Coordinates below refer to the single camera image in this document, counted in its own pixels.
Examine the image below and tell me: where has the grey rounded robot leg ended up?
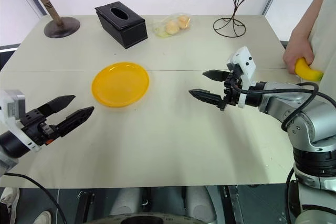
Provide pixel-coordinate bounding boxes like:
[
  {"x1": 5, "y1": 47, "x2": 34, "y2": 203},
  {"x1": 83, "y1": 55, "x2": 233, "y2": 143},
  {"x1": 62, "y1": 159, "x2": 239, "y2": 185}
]
[
  {"x1": 109, "y1": 187, "x2": 143, "y2": 217},
  {"x1": 183, "y1": 186, "x2": 217, "y2": 222}
]

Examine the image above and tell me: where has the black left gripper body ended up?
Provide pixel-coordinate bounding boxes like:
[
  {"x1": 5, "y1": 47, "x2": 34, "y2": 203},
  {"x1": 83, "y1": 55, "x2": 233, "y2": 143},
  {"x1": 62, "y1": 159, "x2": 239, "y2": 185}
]
[{"x1": 19, "y1": 108, "x2": 64, "y2": 146}]

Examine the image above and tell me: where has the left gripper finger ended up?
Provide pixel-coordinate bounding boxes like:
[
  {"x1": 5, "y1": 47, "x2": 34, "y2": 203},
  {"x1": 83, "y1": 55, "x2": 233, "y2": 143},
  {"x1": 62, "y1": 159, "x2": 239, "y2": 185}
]
[
  {"x1": 36, "y1": 94, "x2": 77, "y2": 120},
  {"x1": 55, "y1": 106, "x2": 95, "y2": 138}
]

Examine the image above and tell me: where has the brown wooden hat stand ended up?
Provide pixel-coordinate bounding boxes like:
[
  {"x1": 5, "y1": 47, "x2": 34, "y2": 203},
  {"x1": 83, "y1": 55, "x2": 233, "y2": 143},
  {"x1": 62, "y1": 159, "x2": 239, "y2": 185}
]
[{"x1": 14, "y1": 0, "x2": 81, "y2": 39}]

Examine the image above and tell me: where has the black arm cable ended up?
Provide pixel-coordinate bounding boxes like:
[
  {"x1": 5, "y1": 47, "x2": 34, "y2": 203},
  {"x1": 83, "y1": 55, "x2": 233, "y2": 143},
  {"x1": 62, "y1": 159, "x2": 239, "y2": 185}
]
[
  {"x1": 0, "y1": 172, "x2": 69, "y2": 224},
  {"x1": 244, "y1": 82, "x2": 320, "y2": 131}
]

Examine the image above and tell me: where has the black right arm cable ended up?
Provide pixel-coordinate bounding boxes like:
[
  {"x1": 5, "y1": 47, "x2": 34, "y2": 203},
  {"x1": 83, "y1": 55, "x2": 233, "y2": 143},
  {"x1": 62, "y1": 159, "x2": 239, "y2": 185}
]
[{"x1": 244, "y1": 82, "x2": 320, "y2": 131}]

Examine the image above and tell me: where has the white and black sneaker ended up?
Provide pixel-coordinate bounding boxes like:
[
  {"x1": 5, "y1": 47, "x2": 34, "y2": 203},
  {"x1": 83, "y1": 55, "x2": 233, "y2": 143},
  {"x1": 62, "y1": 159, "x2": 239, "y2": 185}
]
[
  {"x1": 0, "y1": 187, "x2": 21, "y2": 224},
  {"x1": 33, "y1": 209, "x2": 53, "y2": 224}
]

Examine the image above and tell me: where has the yellow plastic plate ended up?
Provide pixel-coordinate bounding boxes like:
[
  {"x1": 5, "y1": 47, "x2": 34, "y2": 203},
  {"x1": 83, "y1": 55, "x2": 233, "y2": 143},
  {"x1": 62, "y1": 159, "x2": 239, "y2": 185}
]
[{"x1": 91, "y1": 61, "x2": 151, "y2": 108}]

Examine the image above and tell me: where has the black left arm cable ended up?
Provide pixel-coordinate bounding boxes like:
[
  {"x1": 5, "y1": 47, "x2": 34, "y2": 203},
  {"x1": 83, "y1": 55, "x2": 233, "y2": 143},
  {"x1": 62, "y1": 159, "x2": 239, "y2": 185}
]
[{"x1": 0, "y1": 172, "x2": 69, "y2": 224}]

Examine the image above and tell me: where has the dark side furniture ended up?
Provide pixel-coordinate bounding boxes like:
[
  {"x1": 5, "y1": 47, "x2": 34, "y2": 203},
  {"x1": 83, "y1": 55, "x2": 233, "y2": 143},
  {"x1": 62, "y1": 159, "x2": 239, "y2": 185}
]
[{"x1": 0, "y1": 43, "x2": 19, "y2": 71}]

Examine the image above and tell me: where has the black wire hat stand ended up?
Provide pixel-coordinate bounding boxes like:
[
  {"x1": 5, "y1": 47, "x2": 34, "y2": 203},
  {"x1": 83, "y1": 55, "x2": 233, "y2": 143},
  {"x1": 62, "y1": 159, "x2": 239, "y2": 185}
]
[{"x1": 213, "y1": 0, "x2": 273, "y2": 38}]

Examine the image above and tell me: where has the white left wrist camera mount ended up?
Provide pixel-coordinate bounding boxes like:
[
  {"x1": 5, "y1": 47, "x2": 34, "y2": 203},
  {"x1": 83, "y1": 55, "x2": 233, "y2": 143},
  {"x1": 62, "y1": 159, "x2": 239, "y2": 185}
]
[{"x1": 0, "y1": 89, "x2": 43, "y2": 153}]

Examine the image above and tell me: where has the black table leg strut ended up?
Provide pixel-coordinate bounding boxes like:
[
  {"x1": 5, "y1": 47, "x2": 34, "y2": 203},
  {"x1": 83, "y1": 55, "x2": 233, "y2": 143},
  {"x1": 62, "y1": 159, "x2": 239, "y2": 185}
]
[
  {"x1": 77, "y1": 189, "x2": 96, "y2": 222},
  {"x1": 222, "y1": 185, "x2": 246, "y2": 224}
]

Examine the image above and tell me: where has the yellow banana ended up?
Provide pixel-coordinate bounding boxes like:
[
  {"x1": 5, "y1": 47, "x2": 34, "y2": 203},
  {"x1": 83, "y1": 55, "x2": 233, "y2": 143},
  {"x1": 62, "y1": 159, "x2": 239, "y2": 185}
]
[{"x1": 294, "y1": 57, "x2": 324, "y2": 83}]

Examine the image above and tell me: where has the black tissue box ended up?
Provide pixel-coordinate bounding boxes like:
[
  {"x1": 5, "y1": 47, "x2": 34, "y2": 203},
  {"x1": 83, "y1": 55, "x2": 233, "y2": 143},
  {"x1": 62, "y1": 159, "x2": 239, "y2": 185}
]
[{"x1": 94, "y1": 1, "x2": 149, "y2": 49}]

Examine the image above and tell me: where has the person's bare hand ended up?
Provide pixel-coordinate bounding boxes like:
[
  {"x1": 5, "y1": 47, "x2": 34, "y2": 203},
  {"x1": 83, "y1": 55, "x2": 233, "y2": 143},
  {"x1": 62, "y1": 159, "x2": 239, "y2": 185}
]
[{"x1": 282, "y1": 33, "x2": 314, "y2": 74}]

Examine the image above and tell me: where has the clear plastic bag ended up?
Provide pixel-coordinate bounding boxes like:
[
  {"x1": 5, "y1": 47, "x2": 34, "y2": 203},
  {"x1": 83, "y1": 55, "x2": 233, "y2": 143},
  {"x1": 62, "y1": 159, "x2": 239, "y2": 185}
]
[{"x1": 151, "y1": 12, "x2": 194, "y2": 39}]

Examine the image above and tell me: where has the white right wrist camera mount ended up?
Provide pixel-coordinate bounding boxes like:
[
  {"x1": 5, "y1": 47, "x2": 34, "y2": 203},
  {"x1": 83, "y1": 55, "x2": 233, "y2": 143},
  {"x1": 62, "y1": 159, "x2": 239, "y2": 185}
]
[{"x1": 226, "y1": 46, "x2": 257, "y2": 109}]

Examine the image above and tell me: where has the person's white shirt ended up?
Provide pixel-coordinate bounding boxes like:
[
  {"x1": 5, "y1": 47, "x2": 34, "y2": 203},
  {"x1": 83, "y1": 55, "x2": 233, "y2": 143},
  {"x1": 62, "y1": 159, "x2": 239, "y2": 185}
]
[{"x1": 306, "y1": 0, "x2": 336, "y2": 86}]

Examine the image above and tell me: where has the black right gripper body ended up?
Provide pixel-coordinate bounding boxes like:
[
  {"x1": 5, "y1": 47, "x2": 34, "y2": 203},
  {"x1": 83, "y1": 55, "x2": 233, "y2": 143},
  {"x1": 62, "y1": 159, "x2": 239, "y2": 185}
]
[{"x1": 222, "y1": 68, "x2": 245, "y2": 111}]

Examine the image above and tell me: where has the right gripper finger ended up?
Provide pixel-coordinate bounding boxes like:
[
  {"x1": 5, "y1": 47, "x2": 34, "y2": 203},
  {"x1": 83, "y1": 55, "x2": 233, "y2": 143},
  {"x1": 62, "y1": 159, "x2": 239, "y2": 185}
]
[
  {"x1": 188, "y1": 89, "x2": 227, "y2": 110},
  {"x1": 202, "y1": 69, "x2": 232, "y2": 83}
]

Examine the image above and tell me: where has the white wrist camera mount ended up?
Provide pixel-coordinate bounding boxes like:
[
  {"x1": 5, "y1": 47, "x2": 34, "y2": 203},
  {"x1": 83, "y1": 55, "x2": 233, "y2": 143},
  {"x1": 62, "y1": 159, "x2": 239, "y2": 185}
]
[
  {"x1": 0, "y1": 89, "x2": 43, "y2": 153},
  {"x1": 226, "y1": 46, "x2": 257, "y2": 109}
]

